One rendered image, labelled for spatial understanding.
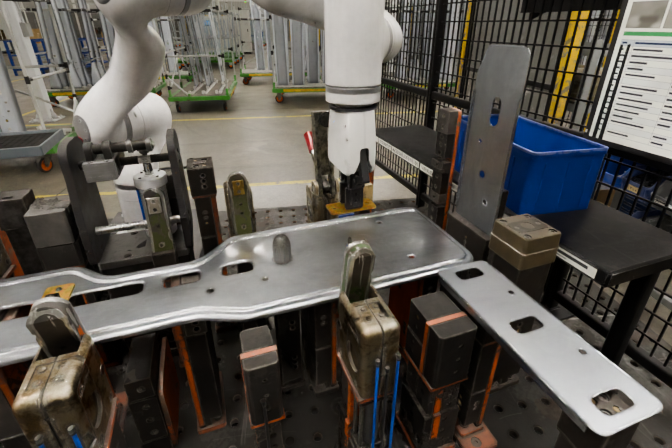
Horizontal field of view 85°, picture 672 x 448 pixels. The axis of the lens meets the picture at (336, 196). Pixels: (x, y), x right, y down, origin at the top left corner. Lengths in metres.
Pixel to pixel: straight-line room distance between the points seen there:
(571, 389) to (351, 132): 0.41
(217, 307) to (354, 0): 0.46
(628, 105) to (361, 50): 0.56
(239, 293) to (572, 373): 0.45
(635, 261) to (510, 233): 0.19
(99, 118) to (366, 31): 0.70
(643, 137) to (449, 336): 0.54
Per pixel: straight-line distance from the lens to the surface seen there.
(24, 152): 0.89
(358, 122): 0.55
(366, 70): 0.54
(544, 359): 0.55
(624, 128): 0.92
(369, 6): 0.54
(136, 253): 0.82
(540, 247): 0.69
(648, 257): 0.78
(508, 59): 0.71
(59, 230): 0.81
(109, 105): 1.02
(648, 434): 0.97
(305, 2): 0.65
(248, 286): 0.61
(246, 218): 0.76
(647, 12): 0.91
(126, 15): 0.82
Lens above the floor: 1.37
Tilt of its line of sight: 25 degrees down
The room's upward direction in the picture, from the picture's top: straight up
